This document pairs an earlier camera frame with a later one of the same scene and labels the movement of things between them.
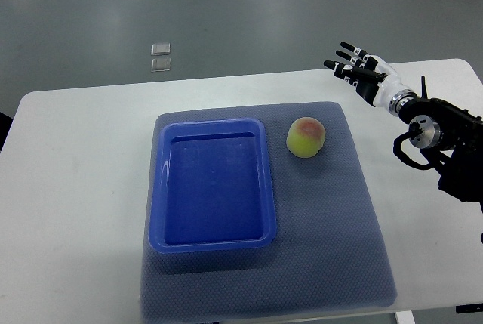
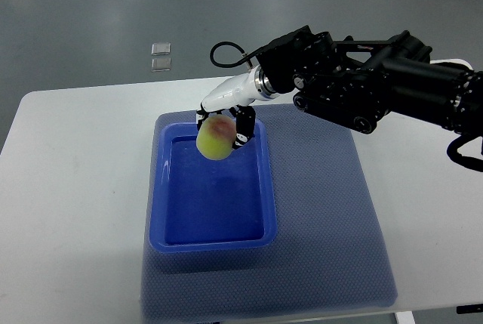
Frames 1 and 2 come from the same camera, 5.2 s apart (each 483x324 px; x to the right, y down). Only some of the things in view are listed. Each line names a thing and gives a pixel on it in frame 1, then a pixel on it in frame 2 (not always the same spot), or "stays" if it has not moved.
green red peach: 306,137 -> 216,137
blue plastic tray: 211,186 stays
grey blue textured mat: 328,252 stays
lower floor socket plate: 161,64 stays
